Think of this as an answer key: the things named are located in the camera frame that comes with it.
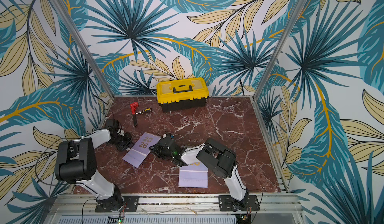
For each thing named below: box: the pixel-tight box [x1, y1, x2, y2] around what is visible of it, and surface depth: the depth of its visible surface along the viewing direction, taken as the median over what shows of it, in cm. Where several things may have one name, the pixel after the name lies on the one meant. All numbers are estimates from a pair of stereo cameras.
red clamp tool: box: [130, 102, 140, 115], surface depth 115 cm
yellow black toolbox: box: [156, 77, 209, 113], surface depth 103 cm
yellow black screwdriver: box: [135, 108, 153, 115], surface depth 111 cm
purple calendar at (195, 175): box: [178, 162, 208, 188], surface depth 80 cm
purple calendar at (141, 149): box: [122, 132, 162, 168], surface depth 91 cm
